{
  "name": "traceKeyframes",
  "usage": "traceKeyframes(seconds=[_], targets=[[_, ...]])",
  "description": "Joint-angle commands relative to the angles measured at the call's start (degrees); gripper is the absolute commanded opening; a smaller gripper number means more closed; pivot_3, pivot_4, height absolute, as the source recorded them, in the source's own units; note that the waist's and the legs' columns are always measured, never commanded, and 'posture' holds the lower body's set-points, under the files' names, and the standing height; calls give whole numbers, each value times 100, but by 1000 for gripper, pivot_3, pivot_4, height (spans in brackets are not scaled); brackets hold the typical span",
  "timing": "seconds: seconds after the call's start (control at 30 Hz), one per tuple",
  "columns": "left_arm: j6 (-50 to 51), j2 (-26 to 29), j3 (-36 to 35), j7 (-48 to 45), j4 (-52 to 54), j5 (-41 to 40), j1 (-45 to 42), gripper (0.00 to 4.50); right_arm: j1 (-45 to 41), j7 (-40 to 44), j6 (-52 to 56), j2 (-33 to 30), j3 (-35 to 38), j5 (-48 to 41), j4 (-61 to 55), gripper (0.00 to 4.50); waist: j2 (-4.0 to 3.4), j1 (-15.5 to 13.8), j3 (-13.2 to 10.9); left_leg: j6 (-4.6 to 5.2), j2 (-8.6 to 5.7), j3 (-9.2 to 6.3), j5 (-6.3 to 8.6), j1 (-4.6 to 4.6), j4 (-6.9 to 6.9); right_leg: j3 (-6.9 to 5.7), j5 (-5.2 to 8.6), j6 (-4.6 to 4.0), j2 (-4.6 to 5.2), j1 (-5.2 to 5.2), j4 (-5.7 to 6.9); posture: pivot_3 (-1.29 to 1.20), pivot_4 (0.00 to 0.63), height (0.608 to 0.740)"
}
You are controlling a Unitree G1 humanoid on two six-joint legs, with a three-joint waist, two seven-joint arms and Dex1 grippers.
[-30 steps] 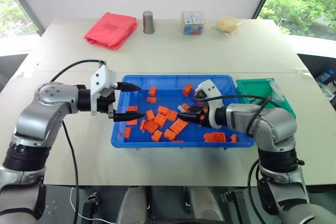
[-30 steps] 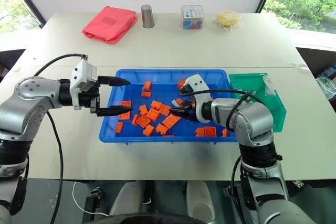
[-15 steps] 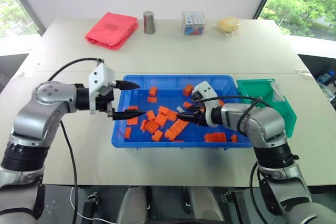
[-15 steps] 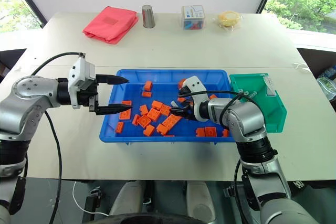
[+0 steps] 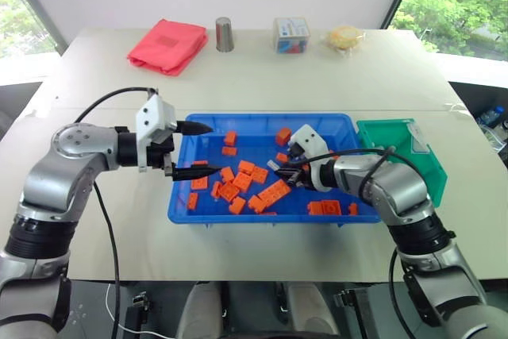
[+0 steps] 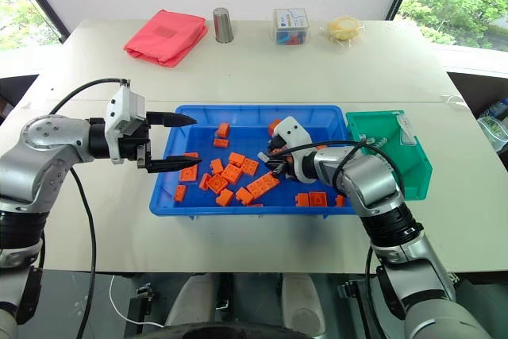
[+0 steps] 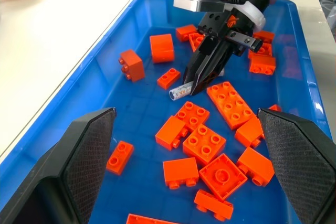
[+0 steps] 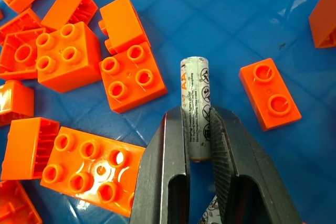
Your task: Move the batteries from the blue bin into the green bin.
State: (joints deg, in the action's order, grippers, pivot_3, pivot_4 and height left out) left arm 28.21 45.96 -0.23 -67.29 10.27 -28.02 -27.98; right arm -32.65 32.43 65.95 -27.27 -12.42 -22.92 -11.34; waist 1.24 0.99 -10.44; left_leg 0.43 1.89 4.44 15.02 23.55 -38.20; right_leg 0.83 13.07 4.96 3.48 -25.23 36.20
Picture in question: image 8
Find orange two-by-two building brick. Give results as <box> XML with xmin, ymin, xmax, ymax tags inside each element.
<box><xmin>98</xmin><ymin>41</ymin><xmax>169</xmax><ymax>114</ymax></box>
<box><xmin>35</xmin><ymin>21</ymin><xmax>103</xmax><ymax>94</ymax></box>

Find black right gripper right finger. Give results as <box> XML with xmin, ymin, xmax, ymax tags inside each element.
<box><xmin>208</xmin><ymin>105</ymin><xmax>303</xmax><ymax>224</ymax></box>

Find grey AA battery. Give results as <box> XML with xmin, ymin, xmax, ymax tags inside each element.
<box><xmin>196</xmin><ymin>194</ymin><xmax>220</xmax><ymax>224</ymax></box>
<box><xmin>180</xmin><ymin>56</ymin><xmax>212</xmax><ymax>162</ymax></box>

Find blue plastic bin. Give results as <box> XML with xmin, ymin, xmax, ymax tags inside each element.
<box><xmin>0</xmin><ymin>0</ymin><xmax>336</xmax><ymax>224</ymax></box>

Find orange two-by-four building brick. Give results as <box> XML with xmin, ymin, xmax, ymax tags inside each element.
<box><xmin>39</xmin><ymin>126</ymin><xmax>146</xmax><ymax>218</ymax></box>

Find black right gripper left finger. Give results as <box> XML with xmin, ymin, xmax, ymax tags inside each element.
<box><xmin>130</xmin><ymin>105</ymin><xmax>191</xmax><ymax>224</ymax></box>

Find orange one-by-two building brick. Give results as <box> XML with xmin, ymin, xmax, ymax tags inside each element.
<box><xmin>238</xmin><ymin>57</ymin><xmax>302</xmax><ymax>132</ymax></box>

